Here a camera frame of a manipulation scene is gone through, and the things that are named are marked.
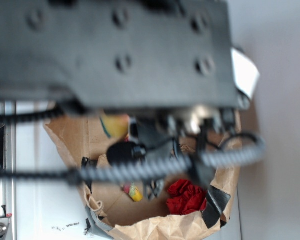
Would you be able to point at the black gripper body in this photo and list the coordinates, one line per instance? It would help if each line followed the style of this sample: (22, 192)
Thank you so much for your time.
(131, 56)

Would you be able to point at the yellow sponge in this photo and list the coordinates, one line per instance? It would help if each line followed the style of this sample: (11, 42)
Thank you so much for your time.
(115, 126)

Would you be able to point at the red crumpled cloth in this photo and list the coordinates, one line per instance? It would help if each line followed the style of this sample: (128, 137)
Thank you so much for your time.
(186, 198)

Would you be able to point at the aluminium frame rail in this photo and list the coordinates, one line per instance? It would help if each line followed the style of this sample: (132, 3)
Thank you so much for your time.
(7, 187)

